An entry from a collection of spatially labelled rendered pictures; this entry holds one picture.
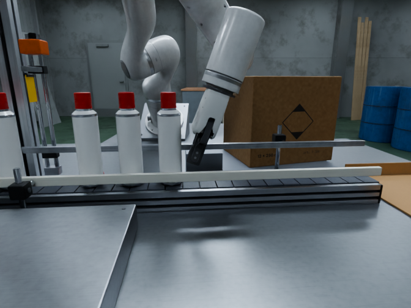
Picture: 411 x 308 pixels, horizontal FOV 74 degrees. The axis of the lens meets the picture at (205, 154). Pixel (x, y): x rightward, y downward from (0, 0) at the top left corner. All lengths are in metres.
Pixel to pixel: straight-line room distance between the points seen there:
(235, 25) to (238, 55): 0.05
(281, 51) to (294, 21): 0.84
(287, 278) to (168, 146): 0.34
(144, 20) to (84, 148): 0.51
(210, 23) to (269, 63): 7.87
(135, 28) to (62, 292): 0.81
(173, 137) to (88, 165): 0.19
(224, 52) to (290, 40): 8.17
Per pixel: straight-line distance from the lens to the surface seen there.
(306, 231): 0.58
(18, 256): 0.47
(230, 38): 0.58
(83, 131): 0.63
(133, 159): 0.62
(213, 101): 0.56
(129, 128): 0.60
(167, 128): 0.59
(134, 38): 1.02
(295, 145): 0.71
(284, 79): 0.85
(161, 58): 1.10
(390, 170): 1.00
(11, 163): 0.71
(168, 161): 0.61
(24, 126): 0.84
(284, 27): 8.73
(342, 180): 0.73
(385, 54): 9.76
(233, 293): 0.42
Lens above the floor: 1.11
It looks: 15 degrees down
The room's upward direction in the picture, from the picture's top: straight up
